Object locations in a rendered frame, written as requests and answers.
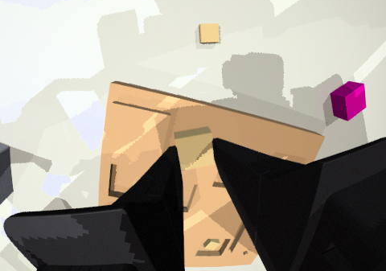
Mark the magenta cube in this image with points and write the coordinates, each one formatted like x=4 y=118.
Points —
x=348 y=100

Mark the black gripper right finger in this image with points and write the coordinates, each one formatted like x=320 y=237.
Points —
x=280 y=202

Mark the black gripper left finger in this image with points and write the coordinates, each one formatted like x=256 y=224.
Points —
x=144 y=227

